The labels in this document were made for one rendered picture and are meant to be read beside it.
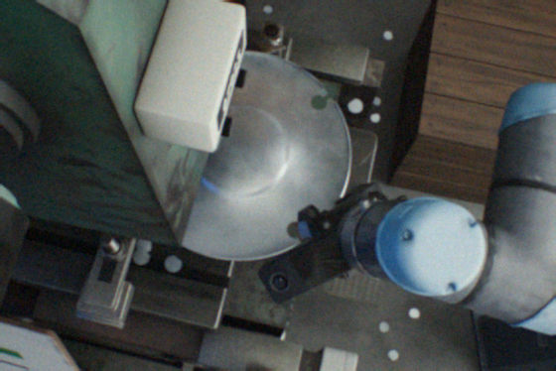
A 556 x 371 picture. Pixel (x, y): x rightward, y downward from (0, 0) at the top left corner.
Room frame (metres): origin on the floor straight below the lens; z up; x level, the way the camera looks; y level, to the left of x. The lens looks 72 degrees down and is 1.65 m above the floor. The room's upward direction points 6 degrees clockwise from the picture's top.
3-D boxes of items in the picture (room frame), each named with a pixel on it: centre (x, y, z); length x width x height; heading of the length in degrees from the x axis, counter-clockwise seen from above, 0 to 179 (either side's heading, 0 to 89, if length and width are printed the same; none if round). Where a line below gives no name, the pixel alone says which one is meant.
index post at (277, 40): (0.49, 0.03, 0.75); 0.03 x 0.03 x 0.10; 82
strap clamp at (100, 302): (0.16, 0.20, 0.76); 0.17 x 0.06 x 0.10; 172
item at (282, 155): (0.31, 0.05, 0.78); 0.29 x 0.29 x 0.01
